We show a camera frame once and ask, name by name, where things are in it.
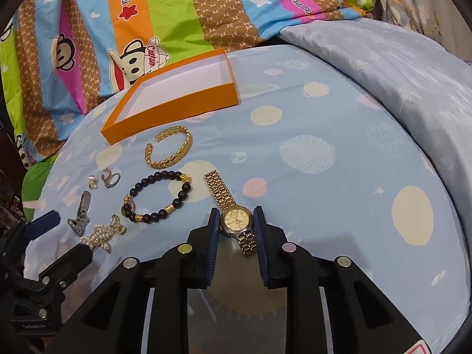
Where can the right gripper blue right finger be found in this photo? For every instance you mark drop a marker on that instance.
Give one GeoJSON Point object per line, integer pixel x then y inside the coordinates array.
{"type": "Point", "coordinates": [263, 260]}

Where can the silver black-dial wristwatch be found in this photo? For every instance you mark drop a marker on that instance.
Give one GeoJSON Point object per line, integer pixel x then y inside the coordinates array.
{"type": "Point", "coordinates": [80, 222]}

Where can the gold braided bangle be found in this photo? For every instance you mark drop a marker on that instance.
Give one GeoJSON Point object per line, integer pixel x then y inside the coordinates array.
{"type": "Point", "coordinates": [171, 146]}

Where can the gold pearl earring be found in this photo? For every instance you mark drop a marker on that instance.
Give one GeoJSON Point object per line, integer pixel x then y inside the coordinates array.
{"type": "Point", "coordinates": [93, 182]}

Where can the pale blue satin blanket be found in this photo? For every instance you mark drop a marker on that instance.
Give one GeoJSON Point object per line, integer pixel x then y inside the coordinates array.
{"type": "Point", "coordinates": [425, 87]}

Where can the colourful monkey cartoon quilt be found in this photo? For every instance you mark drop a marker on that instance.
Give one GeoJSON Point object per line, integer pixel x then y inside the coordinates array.
{"type": "Point", "coordinates": [62, 58]}

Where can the grey floral fabric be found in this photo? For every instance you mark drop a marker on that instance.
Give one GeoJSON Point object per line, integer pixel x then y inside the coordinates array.
{"type": "Point", "coordinates": [439, 20]}

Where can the orange shallow cardboard box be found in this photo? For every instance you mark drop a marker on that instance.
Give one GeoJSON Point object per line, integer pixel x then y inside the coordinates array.
{"type": "Point", "coordinates": [188, 88]}

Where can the pearl bear brooch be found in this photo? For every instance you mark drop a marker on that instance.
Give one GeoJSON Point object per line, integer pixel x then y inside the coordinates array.
{"type": "Point", "coordinates": [102, 235]}

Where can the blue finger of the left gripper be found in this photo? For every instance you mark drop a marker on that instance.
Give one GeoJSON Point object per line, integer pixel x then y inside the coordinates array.
{"type": "Point", "coordinates": [67, 267]}
{"type": "Point", "coordinates": [42, 225]}

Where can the green cushion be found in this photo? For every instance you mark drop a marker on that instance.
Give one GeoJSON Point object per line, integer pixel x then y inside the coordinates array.
{"type": "Point", "coordinates": [32, 185]}

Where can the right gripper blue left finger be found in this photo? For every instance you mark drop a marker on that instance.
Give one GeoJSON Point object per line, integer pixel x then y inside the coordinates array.
{"type": "Point", "coordinates": [212, 248]}

